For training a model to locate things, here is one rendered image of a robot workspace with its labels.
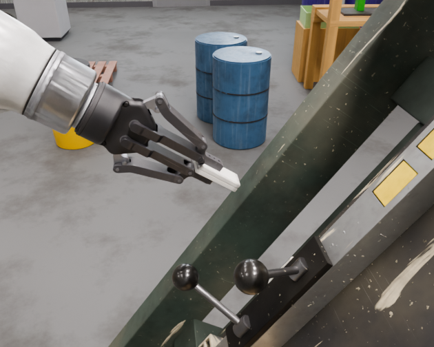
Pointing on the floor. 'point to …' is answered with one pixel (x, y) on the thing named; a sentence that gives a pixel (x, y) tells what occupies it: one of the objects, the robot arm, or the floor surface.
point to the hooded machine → (44, 17)
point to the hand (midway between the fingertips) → (216, 173)
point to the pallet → (104, 71)
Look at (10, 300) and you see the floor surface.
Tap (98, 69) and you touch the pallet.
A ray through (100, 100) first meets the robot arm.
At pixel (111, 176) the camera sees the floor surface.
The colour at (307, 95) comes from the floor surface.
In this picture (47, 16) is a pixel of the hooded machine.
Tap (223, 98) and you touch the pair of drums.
